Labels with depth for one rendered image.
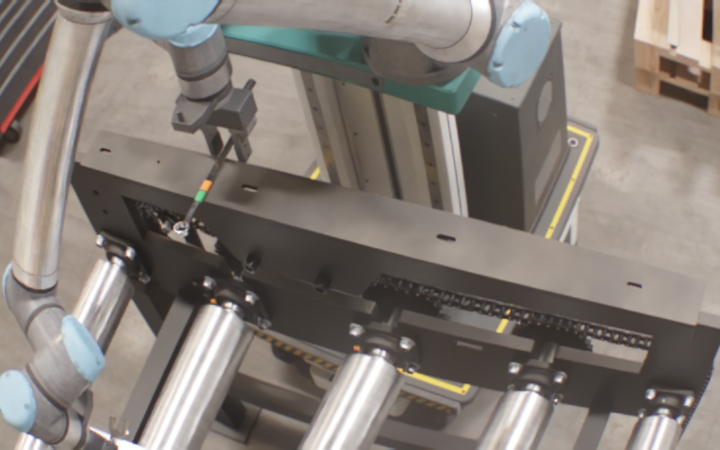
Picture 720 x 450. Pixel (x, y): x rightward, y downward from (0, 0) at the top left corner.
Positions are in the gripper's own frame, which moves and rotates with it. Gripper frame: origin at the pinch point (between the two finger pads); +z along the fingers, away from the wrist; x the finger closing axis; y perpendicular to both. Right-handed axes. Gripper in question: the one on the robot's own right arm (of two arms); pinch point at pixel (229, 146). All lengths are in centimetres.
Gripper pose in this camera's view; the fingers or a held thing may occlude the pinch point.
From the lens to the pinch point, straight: 170.6
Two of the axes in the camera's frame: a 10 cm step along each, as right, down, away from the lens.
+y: 3.8, -7.8, 5.0
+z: 1.5, 5.9, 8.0
